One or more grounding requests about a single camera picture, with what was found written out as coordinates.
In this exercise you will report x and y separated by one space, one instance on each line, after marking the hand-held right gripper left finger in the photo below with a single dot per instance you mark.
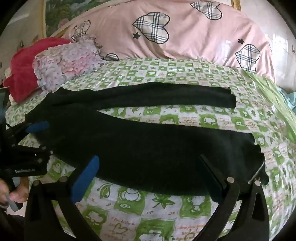
86 176

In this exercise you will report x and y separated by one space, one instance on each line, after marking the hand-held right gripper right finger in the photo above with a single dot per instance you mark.
215 182

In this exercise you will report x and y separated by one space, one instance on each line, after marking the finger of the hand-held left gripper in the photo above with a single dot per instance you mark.
38 127
34 154

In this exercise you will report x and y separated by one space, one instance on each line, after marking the black pants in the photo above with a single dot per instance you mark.
150 157

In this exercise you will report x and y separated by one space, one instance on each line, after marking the person's left hand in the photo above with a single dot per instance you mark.
16 194

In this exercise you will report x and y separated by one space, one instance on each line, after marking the red fleece blanket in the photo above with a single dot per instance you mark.
20 69

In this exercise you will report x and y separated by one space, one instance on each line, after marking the green checkered bed sheet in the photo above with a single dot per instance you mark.
185 120

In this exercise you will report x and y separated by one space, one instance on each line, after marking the purple floral pillow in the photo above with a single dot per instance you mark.
69 60

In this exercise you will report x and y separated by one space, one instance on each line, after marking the green cloth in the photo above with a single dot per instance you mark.
272 97

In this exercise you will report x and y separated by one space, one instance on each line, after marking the light blue cloth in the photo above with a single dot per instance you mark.
290 97

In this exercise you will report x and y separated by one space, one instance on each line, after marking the framed landscape painting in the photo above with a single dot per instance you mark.
55 14

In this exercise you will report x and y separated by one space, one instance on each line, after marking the pink quilt with plaid hearts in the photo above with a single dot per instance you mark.
185 34

